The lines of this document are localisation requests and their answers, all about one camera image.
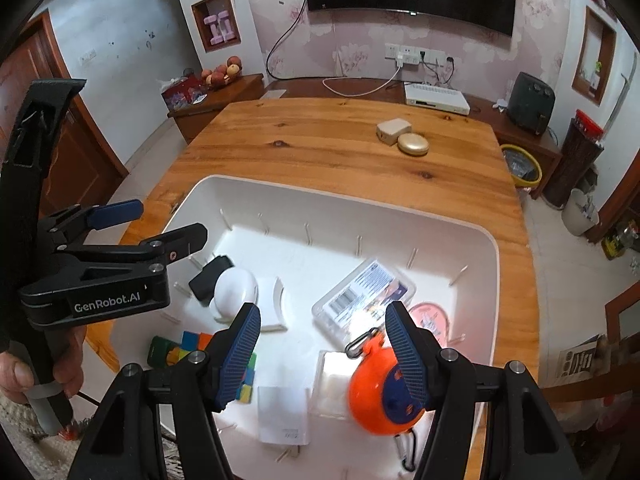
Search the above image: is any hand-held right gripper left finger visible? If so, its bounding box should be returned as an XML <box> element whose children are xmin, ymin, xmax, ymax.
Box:
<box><xmin>67</xmin><ymin>301</ymin><xmax>262</xmax><ymax>480</ymax></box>

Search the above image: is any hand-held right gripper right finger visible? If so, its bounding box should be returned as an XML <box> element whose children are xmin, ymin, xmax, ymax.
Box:
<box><xmin>386</xmin><ymin>301</ymin><xmax>583</xmax><ymax>480</ymax></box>

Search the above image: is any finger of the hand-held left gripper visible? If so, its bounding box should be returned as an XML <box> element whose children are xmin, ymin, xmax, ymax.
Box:
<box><xmin>39</xmin><ymin>199</ymin><xmax>145</xmax><ymax>249</ymax></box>
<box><xmin>54</xmin><ymin>223</ymin><xmax>209</xmax><ymax>281</ymax></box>

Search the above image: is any pink correction tape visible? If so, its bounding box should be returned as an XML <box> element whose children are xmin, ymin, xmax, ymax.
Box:
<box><xmin>407</xmin><ymin>302</ymin><xmax>451</xmax><ymax>347</ymax></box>

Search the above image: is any colourful puzzle cube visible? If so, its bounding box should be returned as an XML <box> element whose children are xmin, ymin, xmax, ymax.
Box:
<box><xmin>167</xmin><ymin>331</ymin><xmax>258</xmax><ymax>403</ymax></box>

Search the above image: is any orange round reel with carabiner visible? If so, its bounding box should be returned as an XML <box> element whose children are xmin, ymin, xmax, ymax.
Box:
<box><xmin>345</xmin><ymin>327</ymin><xmax>431</xmax><ymax>471</ymax></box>

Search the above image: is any white oval plastic object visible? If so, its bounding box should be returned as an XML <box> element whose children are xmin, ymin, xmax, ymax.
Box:
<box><xmin>214</xmin><ymin>268</ymin><xmax>260</xmax><ymax>322</ymax></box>

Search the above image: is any white power adapter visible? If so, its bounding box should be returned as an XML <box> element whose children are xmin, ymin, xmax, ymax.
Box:
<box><xmin>257</xmin><ymin>386</ymin><xmax>311</xmax><ymax>446</ymax></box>

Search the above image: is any clear plastic box with label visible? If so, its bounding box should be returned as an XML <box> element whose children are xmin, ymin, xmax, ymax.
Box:
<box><xmin>312</xmin><ymin>258</ymin><xmax>417</xmax><ymax>343</ymax></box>

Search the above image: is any white plastic bin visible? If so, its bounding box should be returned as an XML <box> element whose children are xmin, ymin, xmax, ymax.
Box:
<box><xmin>120</xmin><ymin>175</ymin><xmax>501</xmax><ymax>480</ymax></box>

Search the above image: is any person's left hand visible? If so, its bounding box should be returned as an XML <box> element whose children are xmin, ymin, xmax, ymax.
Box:
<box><xmin>0</xmin><ymin>327</ymin><xmax>87</xmax><ymax>406</ymax></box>

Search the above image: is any black rectangular object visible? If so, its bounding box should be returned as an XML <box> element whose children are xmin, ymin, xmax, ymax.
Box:
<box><xmin>189</xmin><ymin>256</ymin><xmax>235</xmax><ymax>306</ymax></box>

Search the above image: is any white square case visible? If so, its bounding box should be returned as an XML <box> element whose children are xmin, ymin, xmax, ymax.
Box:
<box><xmin>257</xmin><ymin>276</ymin><xmax>291</xmax><ymax>333</ymax></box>

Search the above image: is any wooden door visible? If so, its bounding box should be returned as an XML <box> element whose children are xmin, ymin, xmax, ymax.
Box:
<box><xmin>0</xmin><ymin>10</ymin><xmax>131</xmax><ymax>216</ymax></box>

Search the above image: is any small clear plastic box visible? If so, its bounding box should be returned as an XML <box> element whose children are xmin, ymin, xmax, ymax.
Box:
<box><xmin>311</xmin><ymin>350</ymin><xmax>353</xmax><ymax>418</ymax></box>

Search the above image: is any red tissue box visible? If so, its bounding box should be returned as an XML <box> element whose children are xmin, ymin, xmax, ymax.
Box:
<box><xmin>160</xmin><ymin>77</ymin><xmax>208</xmax><ymax>111</ymax></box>

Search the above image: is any printed paper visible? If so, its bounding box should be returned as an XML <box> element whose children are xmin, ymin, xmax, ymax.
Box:
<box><xmin>557</xmin><ymin>334</ymin><xmax>601</xmax><ymax>380</ymax></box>

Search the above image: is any bowl of peaches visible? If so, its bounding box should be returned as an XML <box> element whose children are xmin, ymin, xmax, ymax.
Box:
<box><xmin>202</xmin><ymin>56</ymin><xmax>243</xmax><ymax>86</ymax></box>

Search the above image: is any gold round compact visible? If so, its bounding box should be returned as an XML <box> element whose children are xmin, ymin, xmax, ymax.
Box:
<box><xmin>396</xmin><ymin>132</ymin><xmax>430</xmax><ymax>156</ymax></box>

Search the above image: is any wooden chair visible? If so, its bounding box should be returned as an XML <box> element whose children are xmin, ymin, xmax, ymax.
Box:
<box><xmin>545</xmin><ymin>280</ymin><xmax>640</xmax><ymax>401</ymax></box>

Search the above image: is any yellow plastic basin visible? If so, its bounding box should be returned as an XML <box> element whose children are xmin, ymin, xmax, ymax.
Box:
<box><xmin>500</xmin><ymin>144</ymin><xmax>543</xmax><ymax>188</ymax></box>

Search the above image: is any white trash bin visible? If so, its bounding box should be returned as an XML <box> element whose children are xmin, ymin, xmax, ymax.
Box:
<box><xmin>561</xmin><ymin>189</ymin><xmax>600</xmax><ymax>237</ymax></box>

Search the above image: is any beige plastic case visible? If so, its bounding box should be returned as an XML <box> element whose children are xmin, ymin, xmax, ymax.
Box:
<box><xmin>376</xmin><ymin>117</ymin><xmax>413</xmax><ymax>143</ymax></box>

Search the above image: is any green yellow bottle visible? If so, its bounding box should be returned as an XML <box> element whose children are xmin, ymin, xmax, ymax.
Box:
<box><xmin>602</xmin><ymin>220</ymin><xmax>633</xmax><ymax>261</ymax></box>

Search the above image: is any tall dark woven basket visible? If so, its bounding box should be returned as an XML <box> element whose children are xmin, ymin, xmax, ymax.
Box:
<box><xmin>542</xmin><ymin>109</ymin><xmax>607</xmax><ymax>209</ymax></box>

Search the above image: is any white set-top box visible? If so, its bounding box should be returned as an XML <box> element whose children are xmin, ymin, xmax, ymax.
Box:
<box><xmin>404</xmin><ymin>81</ymin><xmax>471</xmax><ymax>116</ymax></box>

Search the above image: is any dark green speaker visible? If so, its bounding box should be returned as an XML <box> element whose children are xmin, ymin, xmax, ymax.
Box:
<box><xmin>509</xmin><ymin>71</ymin><xmax>557</xmax><ymax>136</ymax></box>

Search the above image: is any black cable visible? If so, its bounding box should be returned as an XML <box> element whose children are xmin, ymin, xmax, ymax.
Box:
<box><xmin>265</xmin><ymin>0</ymin><xmax>308</xmax><ymax>81</ymax></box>

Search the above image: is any white cable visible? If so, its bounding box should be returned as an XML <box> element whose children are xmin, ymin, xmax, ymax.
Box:
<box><xmin>322</xmin><ymin>62</ymin><xmax>406</xmax><ymax>97</ymax></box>

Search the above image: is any white wall shelf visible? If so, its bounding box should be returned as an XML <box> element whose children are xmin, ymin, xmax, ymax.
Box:
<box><xmin>170</xmin><ymin>0</ymin><xmax>263</xmax><ymax>56</ymax></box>

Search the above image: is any white wall socket strip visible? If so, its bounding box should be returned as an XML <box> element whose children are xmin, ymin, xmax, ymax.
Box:
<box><xmin>384</xmin><ymin>44</ymin><xmax>447</xmax><ymax>67</ymax></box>

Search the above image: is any wooden framed wall niche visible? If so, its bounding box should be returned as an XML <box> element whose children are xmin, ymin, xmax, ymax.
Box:
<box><xmin>570</xmin><ymin>5</ymin><xmax>619</xmax><ymax>108</ymax></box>

